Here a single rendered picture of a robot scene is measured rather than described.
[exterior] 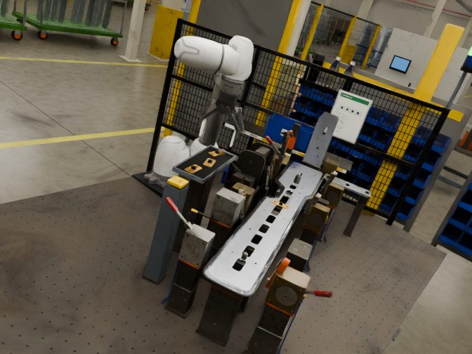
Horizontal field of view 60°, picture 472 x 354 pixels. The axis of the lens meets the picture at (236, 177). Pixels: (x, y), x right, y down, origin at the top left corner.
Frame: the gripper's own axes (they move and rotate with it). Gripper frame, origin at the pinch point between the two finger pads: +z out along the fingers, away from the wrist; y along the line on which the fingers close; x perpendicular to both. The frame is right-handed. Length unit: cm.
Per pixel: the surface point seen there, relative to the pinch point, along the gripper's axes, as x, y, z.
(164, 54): 729, -284, 115
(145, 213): 16, -28, 58
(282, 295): -47, 43, 28
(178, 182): -26.9, -5.0, 11.6
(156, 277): -29, -3, 55
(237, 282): -50, 28, 28
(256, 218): -3.6, 26.9, 27.6
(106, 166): 179, -126, 128
